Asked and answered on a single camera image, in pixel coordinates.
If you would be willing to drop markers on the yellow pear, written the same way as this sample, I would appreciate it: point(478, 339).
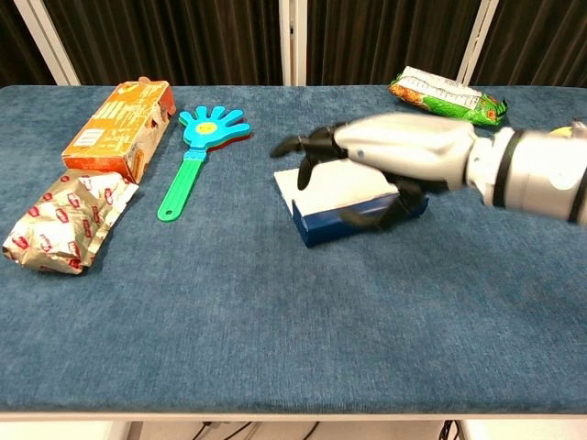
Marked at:
point(566, 133)

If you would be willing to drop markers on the blue green hand clapper toy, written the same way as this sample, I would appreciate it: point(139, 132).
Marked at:
point(208, 128)

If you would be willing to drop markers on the orange cardboard carton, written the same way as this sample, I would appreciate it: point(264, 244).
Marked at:
point(114, 128)

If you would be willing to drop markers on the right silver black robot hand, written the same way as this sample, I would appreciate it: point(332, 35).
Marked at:
point(403, 142)

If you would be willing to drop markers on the black pleated curtain panel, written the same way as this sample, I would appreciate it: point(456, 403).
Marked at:
point(14, 55)
point(183, 41)
point(541, 41)
point(390, 32)

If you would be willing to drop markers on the green white snack packet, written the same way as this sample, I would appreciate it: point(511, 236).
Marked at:
point(449, 101)

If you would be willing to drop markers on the white frame post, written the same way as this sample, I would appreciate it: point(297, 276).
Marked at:
point(478, 41)
point(46, 41)
point(286, 41)

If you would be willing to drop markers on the gold red crumpled snack bag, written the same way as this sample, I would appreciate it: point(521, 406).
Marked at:
point(59, 224)

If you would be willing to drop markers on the blue fabric table cover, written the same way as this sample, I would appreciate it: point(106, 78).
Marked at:
point(275, 321)

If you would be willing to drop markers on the blue printed cardboard box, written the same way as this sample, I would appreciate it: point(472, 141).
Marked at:
point(321, 229)

